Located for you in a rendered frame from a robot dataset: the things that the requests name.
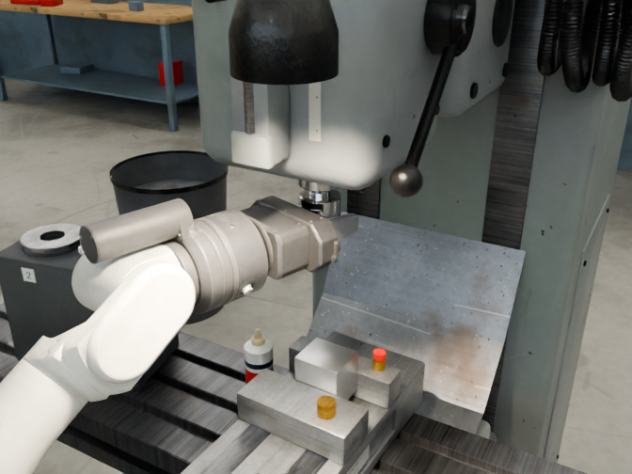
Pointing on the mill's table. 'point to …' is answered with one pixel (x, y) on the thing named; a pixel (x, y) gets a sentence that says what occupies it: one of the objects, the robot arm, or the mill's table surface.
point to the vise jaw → (302, 415)
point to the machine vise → (387, 422)
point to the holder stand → (48, 289)
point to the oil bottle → (258, 355)
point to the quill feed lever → (440, 9)
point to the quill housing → (332, 94)
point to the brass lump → (325, 407)
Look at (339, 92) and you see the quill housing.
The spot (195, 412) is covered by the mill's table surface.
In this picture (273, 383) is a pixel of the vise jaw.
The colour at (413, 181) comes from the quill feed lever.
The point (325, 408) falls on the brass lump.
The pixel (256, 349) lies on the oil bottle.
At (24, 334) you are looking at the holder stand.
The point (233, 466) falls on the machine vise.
